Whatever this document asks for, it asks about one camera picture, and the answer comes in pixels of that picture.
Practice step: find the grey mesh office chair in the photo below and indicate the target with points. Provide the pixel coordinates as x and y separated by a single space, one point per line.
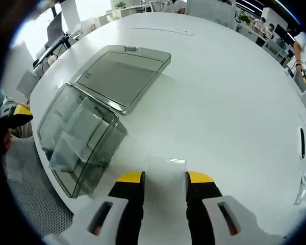
33 183

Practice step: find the white and black oval device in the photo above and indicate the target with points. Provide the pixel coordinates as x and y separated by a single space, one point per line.
302 141

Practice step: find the white mesh office chair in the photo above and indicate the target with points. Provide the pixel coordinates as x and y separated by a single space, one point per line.
209 12

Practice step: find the green potted plant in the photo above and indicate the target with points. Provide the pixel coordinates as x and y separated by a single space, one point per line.
120 5
244 20

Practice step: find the open laptop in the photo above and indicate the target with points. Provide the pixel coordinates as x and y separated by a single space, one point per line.
54 28

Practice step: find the grey clear guide fixture box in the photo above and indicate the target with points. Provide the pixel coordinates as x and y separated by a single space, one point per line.
122 76

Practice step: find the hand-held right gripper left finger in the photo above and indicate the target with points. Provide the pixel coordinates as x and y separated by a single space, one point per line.
91 224

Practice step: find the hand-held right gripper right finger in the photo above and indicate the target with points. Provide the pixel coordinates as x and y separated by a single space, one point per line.
214 224

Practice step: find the black desk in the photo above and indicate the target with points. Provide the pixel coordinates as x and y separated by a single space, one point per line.
51 52

